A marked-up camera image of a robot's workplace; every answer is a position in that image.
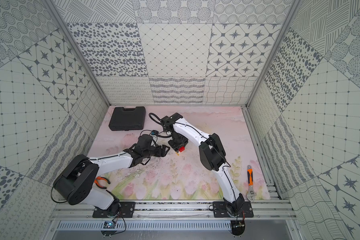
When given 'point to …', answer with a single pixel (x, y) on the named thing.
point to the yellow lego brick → (177, 154)
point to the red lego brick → (182, 149)
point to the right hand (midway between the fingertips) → (182, 149)
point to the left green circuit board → (108, 224)
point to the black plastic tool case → (128, 119)
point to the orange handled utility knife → (251, 192)
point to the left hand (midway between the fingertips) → (169, 149)
